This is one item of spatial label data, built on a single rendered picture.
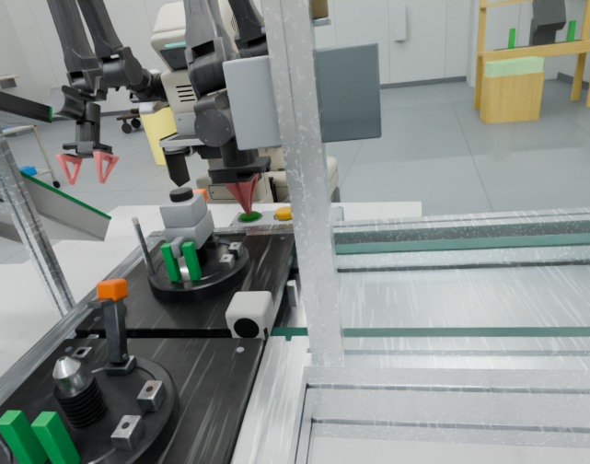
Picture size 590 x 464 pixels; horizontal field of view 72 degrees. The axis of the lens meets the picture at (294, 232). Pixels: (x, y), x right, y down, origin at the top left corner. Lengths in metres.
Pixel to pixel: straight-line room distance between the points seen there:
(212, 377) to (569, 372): 0.32
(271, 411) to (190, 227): 0.25
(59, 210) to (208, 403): 0.40
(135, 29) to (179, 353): 12.22
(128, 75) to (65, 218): 0.65
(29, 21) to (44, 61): 1.03
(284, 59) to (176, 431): 0.30
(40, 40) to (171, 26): 13.46
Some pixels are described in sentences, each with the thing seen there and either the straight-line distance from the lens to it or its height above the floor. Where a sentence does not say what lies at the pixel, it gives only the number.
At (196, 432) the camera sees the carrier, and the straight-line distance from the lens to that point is 0.38.
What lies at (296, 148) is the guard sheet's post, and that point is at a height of 1.17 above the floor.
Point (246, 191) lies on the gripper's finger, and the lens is 0.72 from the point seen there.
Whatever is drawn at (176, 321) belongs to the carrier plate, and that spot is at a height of 0.97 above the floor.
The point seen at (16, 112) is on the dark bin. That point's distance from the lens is 0.66.
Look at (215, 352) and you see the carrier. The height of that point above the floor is 0.97.
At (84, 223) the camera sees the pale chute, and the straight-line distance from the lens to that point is 0.72.
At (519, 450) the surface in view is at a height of 0.86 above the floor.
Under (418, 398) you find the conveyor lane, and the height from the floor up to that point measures 0.92.
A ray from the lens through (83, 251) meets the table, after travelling 1.10.
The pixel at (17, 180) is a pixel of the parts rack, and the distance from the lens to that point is 0.61.
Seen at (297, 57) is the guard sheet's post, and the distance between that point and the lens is 0.30.
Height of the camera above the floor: 1.25
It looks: 25 degrees down
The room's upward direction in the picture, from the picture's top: 8 degrees counter-clockwise
